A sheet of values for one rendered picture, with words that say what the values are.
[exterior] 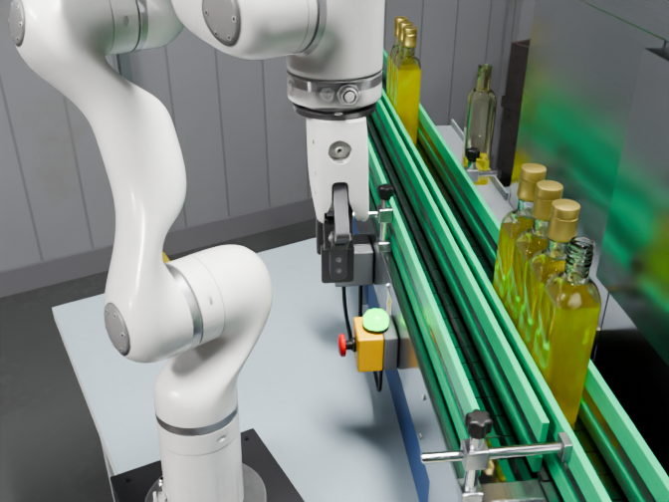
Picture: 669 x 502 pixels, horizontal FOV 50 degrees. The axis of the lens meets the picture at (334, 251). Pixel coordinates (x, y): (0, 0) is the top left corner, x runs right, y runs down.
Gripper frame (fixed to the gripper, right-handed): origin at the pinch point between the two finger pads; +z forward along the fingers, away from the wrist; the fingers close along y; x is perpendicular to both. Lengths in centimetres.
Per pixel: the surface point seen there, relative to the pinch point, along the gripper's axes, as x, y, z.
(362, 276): -12, 61, 41
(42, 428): 86, 128, 136
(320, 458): -1, 32, 61
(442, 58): -89, 306, 62
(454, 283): -24, 36, 28
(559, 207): -28.8, 12.6, 2.8
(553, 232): -28.4, 12.6, 6.2
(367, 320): -9, 36, 34
